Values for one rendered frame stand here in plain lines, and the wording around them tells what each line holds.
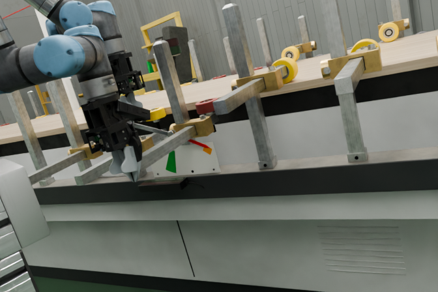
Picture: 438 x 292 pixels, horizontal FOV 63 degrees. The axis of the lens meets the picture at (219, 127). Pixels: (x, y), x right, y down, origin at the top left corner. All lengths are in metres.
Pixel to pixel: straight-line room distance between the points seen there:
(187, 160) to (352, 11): 4.98
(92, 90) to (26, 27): 11.90
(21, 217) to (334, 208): 0.82
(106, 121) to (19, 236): 0.40
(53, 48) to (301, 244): 1.08
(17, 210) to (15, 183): 0.03
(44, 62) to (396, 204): 0.88
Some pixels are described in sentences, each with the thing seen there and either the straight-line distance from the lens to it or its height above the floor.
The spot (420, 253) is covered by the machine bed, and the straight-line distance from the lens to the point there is 1.38.
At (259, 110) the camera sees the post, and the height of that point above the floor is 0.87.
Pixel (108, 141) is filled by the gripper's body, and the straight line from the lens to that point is 0.81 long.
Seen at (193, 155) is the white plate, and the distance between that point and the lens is 1.14.
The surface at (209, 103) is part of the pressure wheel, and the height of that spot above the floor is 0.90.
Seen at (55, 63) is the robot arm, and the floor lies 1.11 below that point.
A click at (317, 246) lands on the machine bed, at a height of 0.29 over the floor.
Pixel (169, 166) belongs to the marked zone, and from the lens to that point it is 1.21.
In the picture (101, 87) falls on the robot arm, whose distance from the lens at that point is 0.81.
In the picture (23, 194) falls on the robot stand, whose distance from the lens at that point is 0.47.
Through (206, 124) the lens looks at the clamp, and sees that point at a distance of 1.09.
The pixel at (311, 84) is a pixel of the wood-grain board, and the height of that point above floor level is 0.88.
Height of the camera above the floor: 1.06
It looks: 12 degrees down
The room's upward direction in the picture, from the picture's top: 15 degrees counter-clockwise
